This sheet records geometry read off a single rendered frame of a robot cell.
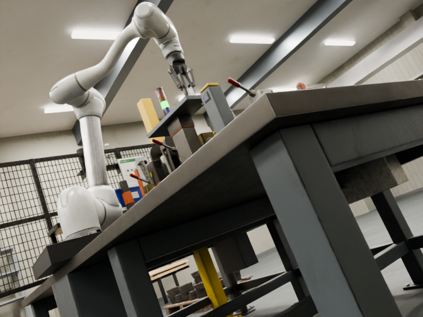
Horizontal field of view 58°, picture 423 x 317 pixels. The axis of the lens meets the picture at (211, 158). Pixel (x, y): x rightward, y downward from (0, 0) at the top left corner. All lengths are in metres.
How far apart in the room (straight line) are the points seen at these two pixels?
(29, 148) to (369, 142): 8.61
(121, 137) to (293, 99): 9.25
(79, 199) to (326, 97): 1.34
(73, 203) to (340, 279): 1.36
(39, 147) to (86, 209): 7.41
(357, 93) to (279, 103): 0.20
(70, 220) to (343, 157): 1.32
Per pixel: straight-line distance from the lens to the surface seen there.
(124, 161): 3.05
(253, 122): 0.56
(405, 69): 11.84
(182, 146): 1.72
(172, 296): 5.19
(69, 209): 1.77
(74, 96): 2.01
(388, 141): 0.80
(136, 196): 2.76
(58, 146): 9.22
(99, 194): 1.93
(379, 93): 0.77
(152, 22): 1.69
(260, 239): 10.76
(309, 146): 0.61
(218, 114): 1.53
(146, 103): 3.48
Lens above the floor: 0.53
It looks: 13 degrees up
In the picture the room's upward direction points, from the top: 22 degrees counter-clockwise
